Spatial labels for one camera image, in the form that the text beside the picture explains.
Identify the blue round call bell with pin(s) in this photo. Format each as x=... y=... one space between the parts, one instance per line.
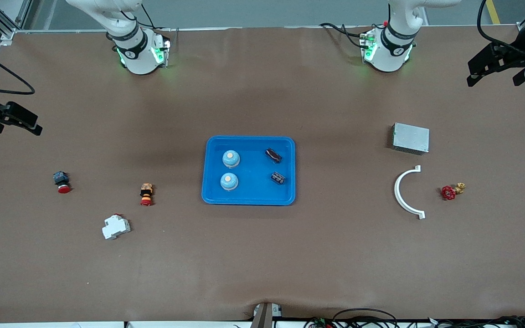
x=231 y=158
x=229 y=182

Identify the long plain brown capacitor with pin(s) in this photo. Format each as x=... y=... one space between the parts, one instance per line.
x=273 y=155

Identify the short printed brown capacitor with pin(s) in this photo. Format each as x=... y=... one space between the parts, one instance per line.
x=278 y=177

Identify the red mushroom button black block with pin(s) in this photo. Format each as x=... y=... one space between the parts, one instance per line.
x=61 y=178

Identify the silver metal box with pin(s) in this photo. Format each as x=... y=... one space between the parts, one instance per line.
x=410 y=139

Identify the brass valve red handwheel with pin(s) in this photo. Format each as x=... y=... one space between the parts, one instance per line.
x=448 y=192

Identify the white circuit breaker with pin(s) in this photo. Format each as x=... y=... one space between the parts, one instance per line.
x=115 y=227

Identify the orange red push button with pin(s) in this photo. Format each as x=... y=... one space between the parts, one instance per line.
x=146 y=193

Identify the white half-round pipe clamp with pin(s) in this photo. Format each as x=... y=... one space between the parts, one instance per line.
x=397 y=191

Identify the blue plastic tray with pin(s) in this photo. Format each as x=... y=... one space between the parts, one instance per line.
x=253 y=193

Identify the grey metal bracket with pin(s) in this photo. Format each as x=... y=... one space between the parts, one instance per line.
x=262 y=319

